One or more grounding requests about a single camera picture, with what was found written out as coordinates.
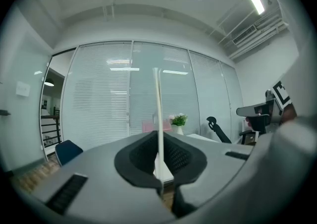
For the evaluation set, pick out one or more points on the white air vent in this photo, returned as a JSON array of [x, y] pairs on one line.
[[244, 34]]

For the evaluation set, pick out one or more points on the blue chair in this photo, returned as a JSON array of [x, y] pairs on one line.
[[68, 152]]

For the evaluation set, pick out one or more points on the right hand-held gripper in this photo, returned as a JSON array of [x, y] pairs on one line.
[[277, 109]]

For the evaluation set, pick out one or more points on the white wall sign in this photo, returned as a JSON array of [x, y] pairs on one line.
[[22, 89]]

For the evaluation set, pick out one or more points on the potted pink flowers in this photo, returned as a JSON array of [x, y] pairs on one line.
[[178, 121]]

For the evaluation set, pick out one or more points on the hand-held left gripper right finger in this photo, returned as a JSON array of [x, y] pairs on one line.
[[213, 158]]

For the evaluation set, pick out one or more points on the black pendant lamp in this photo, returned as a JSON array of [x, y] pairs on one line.
[[48, 83]]

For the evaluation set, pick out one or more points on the white notebook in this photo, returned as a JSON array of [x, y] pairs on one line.
[[160, 119]]

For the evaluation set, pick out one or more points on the white desk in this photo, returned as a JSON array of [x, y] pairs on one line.
[[200, 137]]

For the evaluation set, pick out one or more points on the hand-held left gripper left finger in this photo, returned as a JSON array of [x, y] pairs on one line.
[[99, 168]]

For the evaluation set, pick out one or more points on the pink box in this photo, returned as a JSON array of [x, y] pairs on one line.
[[148, 127]]

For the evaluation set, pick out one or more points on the black stair railing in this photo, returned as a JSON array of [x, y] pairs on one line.
[[50, 131]]

